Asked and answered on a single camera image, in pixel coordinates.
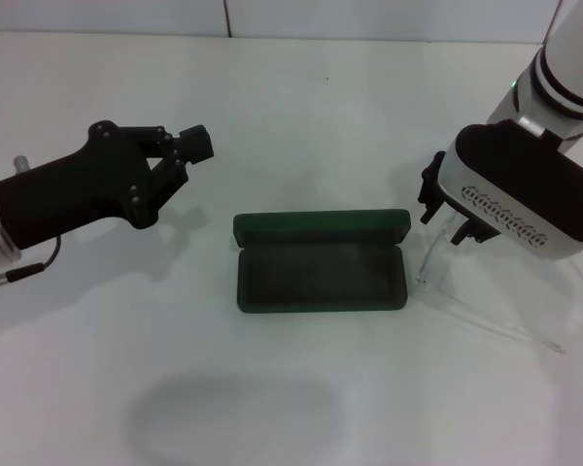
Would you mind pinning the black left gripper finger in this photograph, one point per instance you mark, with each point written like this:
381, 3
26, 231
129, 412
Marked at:
194, 137
175, 170

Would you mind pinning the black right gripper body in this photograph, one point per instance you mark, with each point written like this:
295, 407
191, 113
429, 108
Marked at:
441, 167

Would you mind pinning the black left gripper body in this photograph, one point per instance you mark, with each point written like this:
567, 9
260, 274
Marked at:
78, 184

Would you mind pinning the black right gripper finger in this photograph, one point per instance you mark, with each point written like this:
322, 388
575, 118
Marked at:
469, 230
430, 194

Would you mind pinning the clear plastic glasses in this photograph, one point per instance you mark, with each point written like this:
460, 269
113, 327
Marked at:
435, 262

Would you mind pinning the green glasses case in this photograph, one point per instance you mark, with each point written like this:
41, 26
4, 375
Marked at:
320, 286

